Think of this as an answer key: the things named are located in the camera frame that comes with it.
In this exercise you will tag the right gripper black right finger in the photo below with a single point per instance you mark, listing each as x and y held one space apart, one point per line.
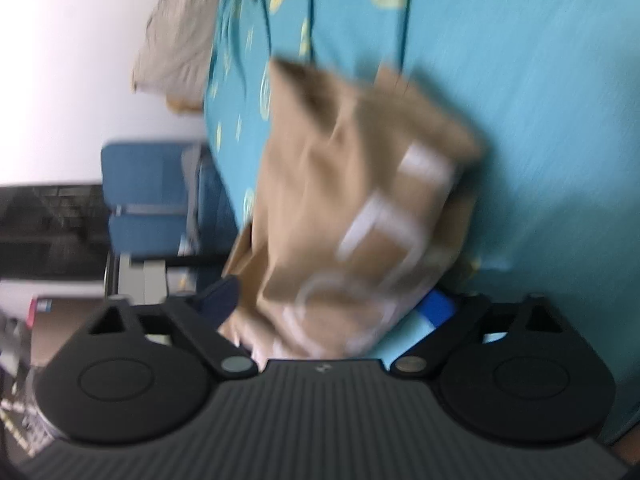
513 372

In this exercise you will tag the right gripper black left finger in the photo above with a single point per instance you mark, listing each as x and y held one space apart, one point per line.
132 374

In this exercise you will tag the tan sweatshirt garment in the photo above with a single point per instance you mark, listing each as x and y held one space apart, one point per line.
360 209

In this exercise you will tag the grey white shelf unit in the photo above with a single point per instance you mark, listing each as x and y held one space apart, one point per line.
142 285

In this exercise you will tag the brown cardboard box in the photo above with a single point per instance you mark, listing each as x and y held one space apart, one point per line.
52 321

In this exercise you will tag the blue upholstered chair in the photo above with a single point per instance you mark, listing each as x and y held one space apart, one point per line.
167 200

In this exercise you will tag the teal patterned bed sheet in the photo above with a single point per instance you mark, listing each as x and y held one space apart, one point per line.
553 88

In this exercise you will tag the grey pillow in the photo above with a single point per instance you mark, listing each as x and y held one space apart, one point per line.
174 58

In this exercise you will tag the black wire rack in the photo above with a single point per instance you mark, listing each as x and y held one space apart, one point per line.
54 233

